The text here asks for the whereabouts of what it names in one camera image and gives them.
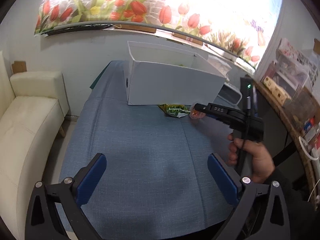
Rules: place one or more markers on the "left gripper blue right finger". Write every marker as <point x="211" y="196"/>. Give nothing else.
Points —
<point x="259" y="210"/>

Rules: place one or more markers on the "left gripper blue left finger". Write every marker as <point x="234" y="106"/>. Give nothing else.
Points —
<point x="43" y="220"/>

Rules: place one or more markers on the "pink jelly cup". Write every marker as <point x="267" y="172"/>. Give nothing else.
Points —
<point x="194" y="114"/>

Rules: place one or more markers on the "person's right hand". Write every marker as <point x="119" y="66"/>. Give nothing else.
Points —
<point x="262" y="163"/>

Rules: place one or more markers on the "wooden block toy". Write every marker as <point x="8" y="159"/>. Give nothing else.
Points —
<point x="278" y="92"/>

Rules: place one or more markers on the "wooden side shelf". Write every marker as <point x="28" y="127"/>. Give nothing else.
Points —
<point x="294" y="133"/>

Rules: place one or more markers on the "tissue pack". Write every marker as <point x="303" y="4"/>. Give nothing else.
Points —
<point x="220" y="65"/>

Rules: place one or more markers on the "yellow green snack packet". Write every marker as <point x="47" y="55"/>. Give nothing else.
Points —
<point x="175" y="111"/>

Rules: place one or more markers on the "clear plastic storage box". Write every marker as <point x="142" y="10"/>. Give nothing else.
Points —
<point x="295" y="69"/>

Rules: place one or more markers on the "white cardboard box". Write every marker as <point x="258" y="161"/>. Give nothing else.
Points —
<point x="157" y="74"/>

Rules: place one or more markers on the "blue tablecloth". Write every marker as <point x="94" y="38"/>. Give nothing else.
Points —
<point x="157" y="184"/>

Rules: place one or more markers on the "tulip print window blind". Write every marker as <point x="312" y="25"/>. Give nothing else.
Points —
<point x="242" y="27"/>

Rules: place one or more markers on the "cream leather sofa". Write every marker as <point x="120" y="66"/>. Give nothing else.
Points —
<point x="33" y="108"/>

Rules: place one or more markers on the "brown cardboard piece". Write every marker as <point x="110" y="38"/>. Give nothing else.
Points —
<point x="19" y="67"/>

